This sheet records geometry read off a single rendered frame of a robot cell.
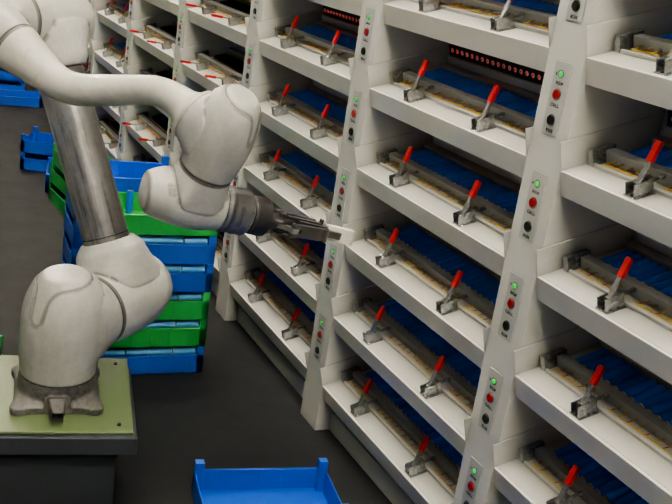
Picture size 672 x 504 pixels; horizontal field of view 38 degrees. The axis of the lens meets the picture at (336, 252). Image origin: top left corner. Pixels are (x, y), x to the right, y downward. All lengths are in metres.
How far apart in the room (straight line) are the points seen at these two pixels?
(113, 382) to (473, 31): 1.05
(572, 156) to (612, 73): 0.16
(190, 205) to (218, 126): 0.17
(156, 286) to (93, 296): 0.22
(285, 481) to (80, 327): 0.61
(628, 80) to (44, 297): 1.14
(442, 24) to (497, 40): 0.19
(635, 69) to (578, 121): 0.15
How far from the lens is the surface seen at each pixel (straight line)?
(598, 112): 1.67
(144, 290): 2.11
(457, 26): 1.94
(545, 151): 1.68
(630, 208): 1.53
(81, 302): 1.95
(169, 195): 1.72
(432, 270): 2.09
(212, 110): 1.66
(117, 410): 2.06
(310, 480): 2.25
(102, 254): 2.09
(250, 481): 2.22
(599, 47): 1.64
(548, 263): 1.70
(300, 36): 2.72
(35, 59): 1.93
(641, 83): 1.53
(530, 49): 1.74
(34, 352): 1.99
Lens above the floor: 1.19
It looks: 18 degrees down
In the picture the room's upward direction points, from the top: 9 degrees clockwise
